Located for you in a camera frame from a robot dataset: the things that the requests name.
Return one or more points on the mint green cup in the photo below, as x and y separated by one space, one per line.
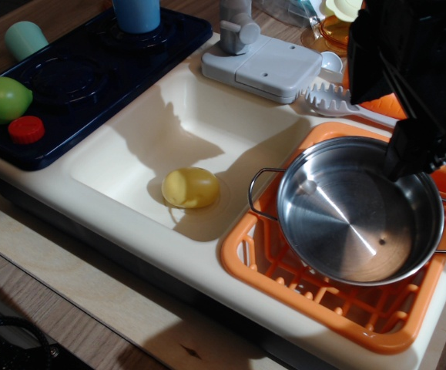
23 39

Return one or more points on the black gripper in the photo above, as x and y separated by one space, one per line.
400 47

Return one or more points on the orange plastic carrot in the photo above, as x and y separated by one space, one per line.
387 105

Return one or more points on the amber transparent bowl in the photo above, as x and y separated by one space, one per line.
331 35

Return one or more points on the grey toy faucet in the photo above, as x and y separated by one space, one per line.
258 64

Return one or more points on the green plastic pear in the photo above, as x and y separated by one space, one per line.
15 99

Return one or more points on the cream toy sink unit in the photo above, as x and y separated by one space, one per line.
153 271

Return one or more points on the blue plastic cup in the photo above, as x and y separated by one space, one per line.
137 16

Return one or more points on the orange plastic drying rack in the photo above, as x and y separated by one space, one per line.
338 320

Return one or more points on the white measuring spoon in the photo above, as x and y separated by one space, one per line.
331 67

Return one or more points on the pale yellow plastic plate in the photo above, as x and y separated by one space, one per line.
344 10

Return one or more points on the dark blue toy stove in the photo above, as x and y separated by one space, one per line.
87 76

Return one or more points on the white pasta server blue handle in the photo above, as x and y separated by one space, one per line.
331 100

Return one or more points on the red bottle cap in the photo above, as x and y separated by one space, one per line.
26 130

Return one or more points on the yellow plastic lemon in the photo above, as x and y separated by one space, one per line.
190 188

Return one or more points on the stainless steel pan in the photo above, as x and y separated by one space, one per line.
346 220

